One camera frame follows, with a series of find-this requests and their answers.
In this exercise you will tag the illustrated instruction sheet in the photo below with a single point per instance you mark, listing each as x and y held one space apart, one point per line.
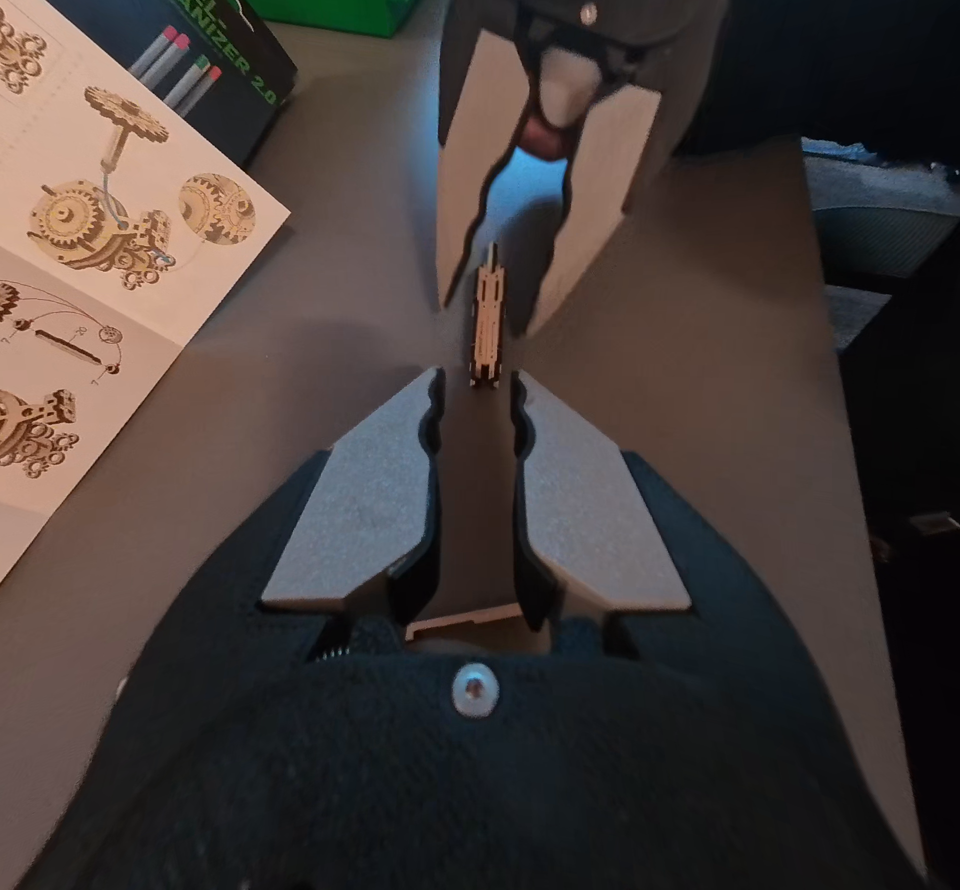
75 320

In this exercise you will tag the wooden model part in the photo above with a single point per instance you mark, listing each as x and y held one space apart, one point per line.
487 328

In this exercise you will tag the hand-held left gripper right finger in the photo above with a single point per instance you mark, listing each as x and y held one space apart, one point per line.
592 523

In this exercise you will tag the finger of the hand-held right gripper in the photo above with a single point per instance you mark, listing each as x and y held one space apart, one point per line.
607 170
469 148

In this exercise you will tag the black product package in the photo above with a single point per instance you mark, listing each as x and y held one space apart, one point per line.
97 13

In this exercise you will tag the person's right hand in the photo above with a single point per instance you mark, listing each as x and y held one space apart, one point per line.
544 139

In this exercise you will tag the grey mesh office chair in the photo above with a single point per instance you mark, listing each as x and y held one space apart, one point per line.
877 238

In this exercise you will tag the person's right forearm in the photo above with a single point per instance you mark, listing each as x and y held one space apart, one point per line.
825 43

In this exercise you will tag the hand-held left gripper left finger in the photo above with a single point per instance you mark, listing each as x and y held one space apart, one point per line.
360 508

